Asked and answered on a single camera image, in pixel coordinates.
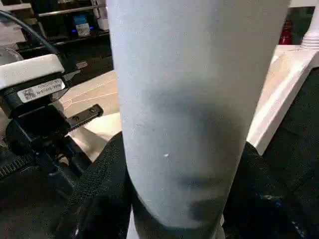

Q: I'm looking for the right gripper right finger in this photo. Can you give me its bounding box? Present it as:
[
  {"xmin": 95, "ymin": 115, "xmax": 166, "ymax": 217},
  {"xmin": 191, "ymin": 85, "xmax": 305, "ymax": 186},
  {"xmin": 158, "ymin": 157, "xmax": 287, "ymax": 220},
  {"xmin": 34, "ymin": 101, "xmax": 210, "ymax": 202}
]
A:
[{"xmin": 222, "ymin": 141, "xmax": 319, "ymax": 239}]

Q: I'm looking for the black left wrist camera cable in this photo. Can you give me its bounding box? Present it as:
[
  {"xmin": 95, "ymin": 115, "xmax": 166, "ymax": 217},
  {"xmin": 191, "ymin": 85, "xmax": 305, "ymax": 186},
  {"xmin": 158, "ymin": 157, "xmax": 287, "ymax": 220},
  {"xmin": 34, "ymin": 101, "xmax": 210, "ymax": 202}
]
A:
[{"xmin": 0, "ymin": 9, "xmax": 64, "ymax": 61}]

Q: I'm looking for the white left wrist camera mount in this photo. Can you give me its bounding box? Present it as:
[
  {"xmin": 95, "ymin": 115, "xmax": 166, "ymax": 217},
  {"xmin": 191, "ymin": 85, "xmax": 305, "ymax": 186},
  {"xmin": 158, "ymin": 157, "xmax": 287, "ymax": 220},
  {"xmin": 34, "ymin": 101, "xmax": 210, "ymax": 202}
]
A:
[{"xmin": 0, "ymin": 53, "xmax": 65, "ymax": 88}]

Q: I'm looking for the white plastic table leg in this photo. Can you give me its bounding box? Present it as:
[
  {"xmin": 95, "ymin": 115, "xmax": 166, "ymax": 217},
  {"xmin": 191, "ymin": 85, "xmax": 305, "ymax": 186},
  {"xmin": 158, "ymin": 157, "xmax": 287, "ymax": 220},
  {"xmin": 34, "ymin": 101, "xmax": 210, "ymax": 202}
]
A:
[
  {"xmin": 105, "ymin": 0, "xmax": 293, "ymax": 239},
  {"xmin": 300, "ymin": 0, "xmax": 319, "ymax": 52}
]

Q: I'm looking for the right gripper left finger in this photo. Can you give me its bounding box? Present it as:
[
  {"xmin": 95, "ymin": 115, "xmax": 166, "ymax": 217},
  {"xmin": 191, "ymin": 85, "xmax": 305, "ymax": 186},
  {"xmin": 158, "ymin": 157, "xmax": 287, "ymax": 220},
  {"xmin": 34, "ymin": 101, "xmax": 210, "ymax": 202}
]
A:
[{"xmin": 53, "ymin": 131, "xmax": 133, "ymax": 239}]

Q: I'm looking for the blue and white box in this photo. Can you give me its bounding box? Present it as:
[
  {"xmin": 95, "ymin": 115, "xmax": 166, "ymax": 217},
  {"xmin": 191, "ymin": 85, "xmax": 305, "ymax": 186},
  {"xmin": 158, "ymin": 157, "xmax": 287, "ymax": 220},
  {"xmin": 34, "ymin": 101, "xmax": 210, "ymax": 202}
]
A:
[{"xmin": 72, "ymin": 14, "xmax": 92, "ymax": 37}]

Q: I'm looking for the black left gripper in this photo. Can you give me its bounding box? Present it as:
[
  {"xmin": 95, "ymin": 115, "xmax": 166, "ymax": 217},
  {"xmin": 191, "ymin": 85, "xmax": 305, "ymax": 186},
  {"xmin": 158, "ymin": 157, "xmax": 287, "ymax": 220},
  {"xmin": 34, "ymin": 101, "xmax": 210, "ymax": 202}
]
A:
[{"xmin": 0, "ymin": 81, "xmax": 105, "ymax": 195}]

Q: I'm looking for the red package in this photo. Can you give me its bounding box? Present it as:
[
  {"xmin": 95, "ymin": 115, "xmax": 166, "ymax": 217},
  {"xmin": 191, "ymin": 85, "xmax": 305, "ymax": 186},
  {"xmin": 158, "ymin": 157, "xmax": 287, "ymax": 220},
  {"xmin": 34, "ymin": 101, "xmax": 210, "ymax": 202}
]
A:
[{"xmin": 280, "ymin": 19, "xmax": 294, "ymax": 46}]

